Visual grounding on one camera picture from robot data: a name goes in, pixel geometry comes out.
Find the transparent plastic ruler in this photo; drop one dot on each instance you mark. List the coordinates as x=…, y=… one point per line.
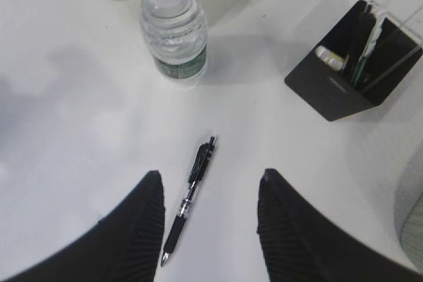
x=391, y=69

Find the black pen on ruler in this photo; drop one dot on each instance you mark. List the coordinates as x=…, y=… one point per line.
x=195, y=178

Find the clear water bottle green label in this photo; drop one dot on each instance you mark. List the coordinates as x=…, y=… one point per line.
x=176, y=35

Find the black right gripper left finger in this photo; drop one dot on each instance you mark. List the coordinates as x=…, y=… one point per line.
x=123, y=246

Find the black square pen holder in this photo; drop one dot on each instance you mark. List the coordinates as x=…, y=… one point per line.
x=330, y=93

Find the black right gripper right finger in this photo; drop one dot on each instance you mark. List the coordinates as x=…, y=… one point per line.
x=300, y=244

